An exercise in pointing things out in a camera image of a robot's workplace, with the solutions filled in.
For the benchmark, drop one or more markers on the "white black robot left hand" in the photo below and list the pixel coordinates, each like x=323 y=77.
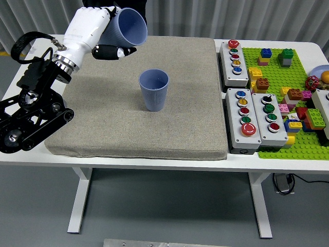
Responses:
x=82 y=28

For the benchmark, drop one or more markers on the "blue ribbed plastic cup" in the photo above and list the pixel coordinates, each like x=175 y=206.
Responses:
x=154 y=97
x=131 y=25

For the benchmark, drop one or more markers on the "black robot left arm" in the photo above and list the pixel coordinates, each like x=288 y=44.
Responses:
x=38 y=123

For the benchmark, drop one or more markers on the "person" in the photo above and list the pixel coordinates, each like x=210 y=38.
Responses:
x=128 y=3

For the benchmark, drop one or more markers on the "grey-brown fabric mat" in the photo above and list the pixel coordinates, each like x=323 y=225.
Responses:
x=167 y=123

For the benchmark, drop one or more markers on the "grey five-button control box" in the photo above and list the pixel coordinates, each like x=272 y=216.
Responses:
x=231 y=74

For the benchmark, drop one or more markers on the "white pleated curtain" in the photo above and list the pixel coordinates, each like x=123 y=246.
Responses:
x=257 y=18

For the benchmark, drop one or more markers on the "yellow toy brick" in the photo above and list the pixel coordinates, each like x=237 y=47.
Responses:
x=255 y=72
x=262 y=60
x=290 y=141
x=284 y=91
x=253 y=88
x=295 y=124

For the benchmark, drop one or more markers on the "thin pink toy brick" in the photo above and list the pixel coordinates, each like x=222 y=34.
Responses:
x=263 y=63

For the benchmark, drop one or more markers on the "blue toy brick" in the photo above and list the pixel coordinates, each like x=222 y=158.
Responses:
x=266 y=53
x=291 y=129

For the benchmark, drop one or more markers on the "orange toy brick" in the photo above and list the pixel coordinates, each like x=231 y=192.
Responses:
x=294 y=94
x=262 y=85

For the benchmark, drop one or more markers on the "white table leg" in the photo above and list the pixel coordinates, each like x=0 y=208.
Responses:
x=262 y=211
x=77 y=218

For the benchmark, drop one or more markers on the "grey box large red button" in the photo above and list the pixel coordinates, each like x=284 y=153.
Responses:
x=240 y=140

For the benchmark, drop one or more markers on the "green brick baseplate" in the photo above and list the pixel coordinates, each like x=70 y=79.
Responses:
x=275 y=74

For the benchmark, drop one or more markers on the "dark green toy brick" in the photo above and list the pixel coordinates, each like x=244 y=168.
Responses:
x=285 y=54

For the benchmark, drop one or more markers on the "grey toy brick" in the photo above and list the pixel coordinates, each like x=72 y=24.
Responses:
x=285 y=63

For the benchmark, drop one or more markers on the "white toy brick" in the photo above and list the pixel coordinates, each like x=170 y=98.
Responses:
x=291 y=102

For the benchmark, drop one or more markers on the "magenta toy brick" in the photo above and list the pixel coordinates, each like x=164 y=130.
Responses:
x=306 y=96

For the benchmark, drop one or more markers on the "red toy brick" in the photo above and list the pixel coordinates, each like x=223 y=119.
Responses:
x=300 y=112

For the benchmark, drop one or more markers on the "red toy valve wheel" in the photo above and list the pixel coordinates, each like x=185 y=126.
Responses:
x=311 y=83

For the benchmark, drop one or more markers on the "light blue plate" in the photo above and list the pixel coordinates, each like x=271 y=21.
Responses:
x=317 y=70

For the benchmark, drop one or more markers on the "toy burger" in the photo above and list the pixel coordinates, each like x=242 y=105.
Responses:
x=325 y=77

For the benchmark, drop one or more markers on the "large light green toy brick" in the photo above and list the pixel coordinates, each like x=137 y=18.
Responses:
x=315 y=117

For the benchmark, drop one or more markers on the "white button box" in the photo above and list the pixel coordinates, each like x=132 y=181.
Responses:
x=322 y=108

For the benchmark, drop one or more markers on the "grey power adapter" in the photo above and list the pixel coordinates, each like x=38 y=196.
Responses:
x=282 y=184

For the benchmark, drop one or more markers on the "grey box with selector switch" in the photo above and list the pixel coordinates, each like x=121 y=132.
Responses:
x=277 y=137

